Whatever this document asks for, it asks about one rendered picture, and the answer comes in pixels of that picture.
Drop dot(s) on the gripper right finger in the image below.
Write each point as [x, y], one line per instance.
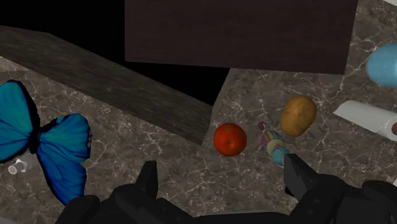
[310, 186]

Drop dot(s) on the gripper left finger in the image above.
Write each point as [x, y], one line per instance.
[149, 189]

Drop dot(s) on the colourful striped doll figure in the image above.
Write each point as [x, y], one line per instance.
[273, 143]

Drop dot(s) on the brown potato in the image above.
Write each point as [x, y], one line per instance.
[298, 115]

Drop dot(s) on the white paper towel roll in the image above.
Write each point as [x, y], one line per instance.
[369, 119]

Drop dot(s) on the red tomato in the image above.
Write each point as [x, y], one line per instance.
[229, 139]

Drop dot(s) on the blue butterfly figure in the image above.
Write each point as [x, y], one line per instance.
[59, 145]

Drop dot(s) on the white salt shaker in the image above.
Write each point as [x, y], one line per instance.
[21, 164]

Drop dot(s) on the light blue rounded object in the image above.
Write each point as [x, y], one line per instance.
[384, 65]

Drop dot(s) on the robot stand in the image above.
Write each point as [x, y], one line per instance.
[238, 34]

